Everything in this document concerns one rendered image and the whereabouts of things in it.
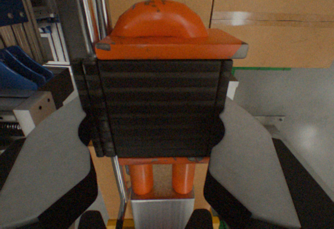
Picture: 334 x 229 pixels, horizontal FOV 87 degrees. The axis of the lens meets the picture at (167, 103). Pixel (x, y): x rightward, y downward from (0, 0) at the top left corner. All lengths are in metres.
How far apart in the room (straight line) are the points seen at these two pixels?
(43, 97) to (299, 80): 1.76
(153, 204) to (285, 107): 1.80
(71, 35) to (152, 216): 1.14
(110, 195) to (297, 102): 1.71
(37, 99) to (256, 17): 0.80
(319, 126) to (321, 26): 1.44
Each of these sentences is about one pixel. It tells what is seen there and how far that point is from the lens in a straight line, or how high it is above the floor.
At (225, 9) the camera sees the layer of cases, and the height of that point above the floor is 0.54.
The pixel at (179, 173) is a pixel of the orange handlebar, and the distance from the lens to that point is 0.16.
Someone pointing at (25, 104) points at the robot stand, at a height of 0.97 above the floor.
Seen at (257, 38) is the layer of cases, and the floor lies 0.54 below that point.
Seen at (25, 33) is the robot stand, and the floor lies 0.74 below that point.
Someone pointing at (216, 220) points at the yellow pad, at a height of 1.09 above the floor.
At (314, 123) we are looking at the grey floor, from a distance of 2.25.
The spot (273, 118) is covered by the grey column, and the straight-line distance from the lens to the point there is 1.93.
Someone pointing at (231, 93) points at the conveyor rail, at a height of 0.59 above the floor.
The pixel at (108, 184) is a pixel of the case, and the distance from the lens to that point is 0.67.
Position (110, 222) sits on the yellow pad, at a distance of 0.56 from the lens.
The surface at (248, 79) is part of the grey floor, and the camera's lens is 1.60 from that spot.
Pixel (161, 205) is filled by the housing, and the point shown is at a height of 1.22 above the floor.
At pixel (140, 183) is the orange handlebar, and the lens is 0.17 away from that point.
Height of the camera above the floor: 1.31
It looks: 59 degrees down
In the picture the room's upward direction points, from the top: 177 degrees clockwise
